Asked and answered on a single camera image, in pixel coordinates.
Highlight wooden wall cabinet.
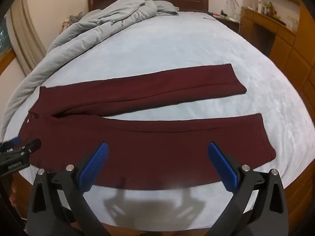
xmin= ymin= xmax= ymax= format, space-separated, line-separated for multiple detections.
xmin=269 ymin=0 xmax=315 ymax=133

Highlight wooden framed window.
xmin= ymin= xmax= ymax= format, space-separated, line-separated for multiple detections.
xmin=0 ymin=17 xmax=16 ymax=75

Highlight grey duvet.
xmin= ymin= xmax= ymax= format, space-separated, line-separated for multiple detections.
xmin=1 ymin=0 xmax=158 ymax=134

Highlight cluttered nightstand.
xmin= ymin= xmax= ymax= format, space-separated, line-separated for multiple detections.
xmin=204 ymin=10 xmax=241 ymax=33

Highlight wooden desk with clutter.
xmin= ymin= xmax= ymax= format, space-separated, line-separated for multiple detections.
xmin=240 ymin=0 xmax=297 ymax=57

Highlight floral pillow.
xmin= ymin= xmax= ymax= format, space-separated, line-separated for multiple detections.
xmin=60 ymin=11 xmax=84 ymax=33

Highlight maroon pants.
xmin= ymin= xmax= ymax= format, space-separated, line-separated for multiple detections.
xmin=22 ymin=63 xmax=276 ymax=191

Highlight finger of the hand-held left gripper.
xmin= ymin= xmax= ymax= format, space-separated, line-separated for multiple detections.
xmin=18 ymin=139 xmax=42 ymax=154
xmin=0 ymin=138 xmax=22 ymax=150

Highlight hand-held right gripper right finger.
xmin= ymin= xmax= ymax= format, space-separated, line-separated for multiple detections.
xmin=204 ymin=141 xmax=289 ymax=236

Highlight beige window curtain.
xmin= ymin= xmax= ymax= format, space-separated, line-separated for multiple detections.
xmin=11 ymin=0 xmax=48 ymax=75

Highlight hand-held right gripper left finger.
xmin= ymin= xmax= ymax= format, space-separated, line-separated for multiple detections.
xmin=27 ymin=141 xmax=109 ymax=236

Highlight bed with white sheet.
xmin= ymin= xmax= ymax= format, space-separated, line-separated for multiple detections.
xmin=1 ymin=11 xmax=315 ymax=227

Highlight grey pillow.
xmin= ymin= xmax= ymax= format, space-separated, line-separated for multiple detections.
xmin=153 ymin=0 xmax=180 ymax=17

